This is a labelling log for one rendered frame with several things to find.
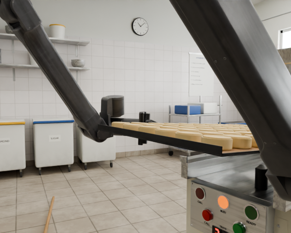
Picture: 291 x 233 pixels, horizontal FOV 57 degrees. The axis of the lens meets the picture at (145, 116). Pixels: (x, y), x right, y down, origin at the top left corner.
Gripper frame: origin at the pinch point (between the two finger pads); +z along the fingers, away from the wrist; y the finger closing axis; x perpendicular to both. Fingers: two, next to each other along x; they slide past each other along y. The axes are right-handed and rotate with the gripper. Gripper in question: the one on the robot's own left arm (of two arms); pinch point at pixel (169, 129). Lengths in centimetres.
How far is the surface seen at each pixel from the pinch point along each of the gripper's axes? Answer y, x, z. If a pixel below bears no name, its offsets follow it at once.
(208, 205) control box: 19.8, 8.2, 12.2
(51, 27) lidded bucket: -119, -301, -204
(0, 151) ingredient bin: 61, -230, -233
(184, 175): 13.6, 1.8, 5.3
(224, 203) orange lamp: 17.3, 12.4, 15.9
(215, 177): 14.1, -0.9, 14.8
